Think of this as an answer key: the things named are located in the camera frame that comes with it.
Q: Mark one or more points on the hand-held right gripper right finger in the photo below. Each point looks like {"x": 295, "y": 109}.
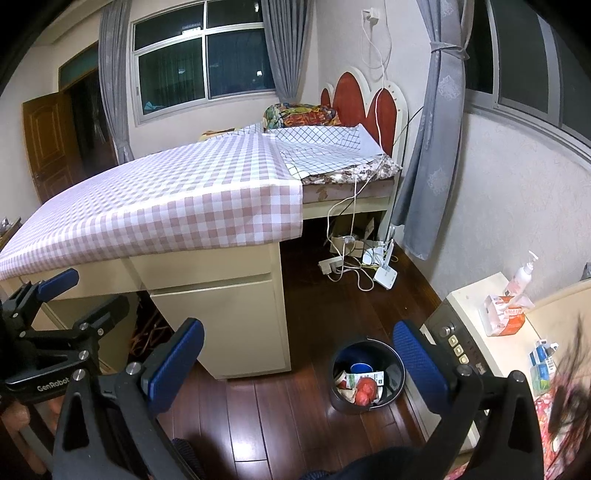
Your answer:
{"x": 420, "y": 369}

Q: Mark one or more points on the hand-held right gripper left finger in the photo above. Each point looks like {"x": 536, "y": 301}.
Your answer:
{"x": 173, "y": 369}

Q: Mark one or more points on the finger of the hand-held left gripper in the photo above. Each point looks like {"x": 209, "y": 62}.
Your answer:
{"x": 99, "y": 318}
{"x": 57, "y": 284}

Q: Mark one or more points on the white green carton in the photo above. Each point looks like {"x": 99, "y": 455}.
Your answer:
{"x": 369, "y": 378}

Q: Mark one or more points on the black trash bin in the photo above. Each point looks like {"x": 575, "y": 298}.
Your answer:
{"x": 369, "y": 349}

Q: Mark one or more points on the red bag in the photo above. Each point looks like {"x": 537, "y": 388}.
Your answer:
{"x": 365, "y": 392}

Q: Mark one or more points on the person's left hand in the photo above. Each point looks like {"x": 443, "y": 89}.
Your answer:
{"x": 14, "y": 415}

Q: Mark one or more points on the cream cabinet with buttons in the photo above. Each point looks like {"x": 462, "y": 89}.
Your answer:
{"x": 471, "y": 295}

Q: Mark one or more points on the orange tissue pack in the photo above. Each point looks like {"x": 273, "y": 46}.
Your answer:
{"x": 503, "y": 323}

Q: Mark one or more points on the white router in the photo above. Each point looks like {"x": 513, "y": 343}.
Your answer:
{"x": 385, "y": 277}

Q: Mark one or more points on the blue white small box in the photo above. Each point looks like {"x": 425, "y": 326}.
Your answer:
{"x": 540, "y": 355}

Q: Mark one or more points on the green blue small box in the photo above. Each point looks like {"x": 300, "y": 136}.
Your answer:
{"x": 541, "y": 376}

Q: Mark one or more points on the white modem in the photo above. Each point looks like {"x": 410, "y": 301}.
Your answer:
{"x": 373, "y": 256}

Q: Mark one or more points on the clear pump bottle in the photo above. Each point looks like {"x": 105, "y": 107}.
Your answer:
{"x": 519, "y": 279}

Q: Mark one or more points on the pink checkered tablecloth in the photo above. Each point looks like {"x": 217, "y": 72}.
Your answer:
{"x": 161, "y": 198}

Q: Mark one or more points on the white power strip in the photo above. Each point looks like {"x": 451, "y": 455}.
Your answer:
{"x": 331, "y": 266}

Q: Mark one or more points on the brown wooden door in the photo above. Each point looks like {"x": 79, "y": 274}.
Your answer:
{"x": 46, "y": 147}

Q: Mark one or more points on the pink floral cloth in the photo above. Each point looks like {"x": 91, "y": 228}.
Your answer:
{"x": 549, "y": 415}

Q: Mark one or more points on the cream bed board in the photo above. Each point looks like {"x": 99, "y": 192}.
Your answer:
{"x": 563, "y": 314}

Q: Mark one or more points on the dark hair strands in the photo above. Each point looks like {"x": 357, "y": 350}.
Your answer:
{"x": 577, "y": 369}

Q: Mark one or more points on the grey cloth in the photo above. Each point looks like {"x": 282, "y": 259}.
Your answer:
{"x": 587, "y": 271}

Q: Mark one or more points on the brown floral mattress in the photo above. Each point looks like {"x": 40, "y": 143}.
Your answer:
{"x": 360, "y": 173}

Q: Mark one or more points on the tied grey curtain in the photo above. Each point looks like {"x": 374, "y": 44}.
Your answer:
{"x": 438, "y": 138}

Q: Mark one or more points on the white framed window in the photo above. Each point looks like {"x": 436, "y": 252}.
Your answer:
{"x": 171, "y": 69}

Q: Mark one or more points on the white grid-patterned sheet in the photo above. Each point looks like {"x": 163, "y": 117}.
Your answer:
{"x": 323, "y": 143}

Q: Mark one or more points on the red and white headboard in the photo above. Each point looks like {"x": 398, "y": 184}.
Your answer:
{"x": 351, "y": 101}

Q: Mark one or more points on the colourful patterned pillow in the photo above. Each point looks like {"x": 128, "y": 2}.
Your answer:
{"x": 300, "y": 115}

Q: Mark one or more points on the large dark side window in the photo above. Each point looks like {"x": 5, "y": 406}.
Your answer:
{"x": 521, "y": 55}

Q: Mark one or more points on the cream bed frame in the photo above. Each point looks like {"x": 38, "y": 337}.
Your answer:
{"x": 351, "y": 203}

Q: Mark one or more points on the white wall charger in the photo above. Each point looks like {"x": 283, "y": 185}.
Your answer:
{"x": 371, "y": 16}

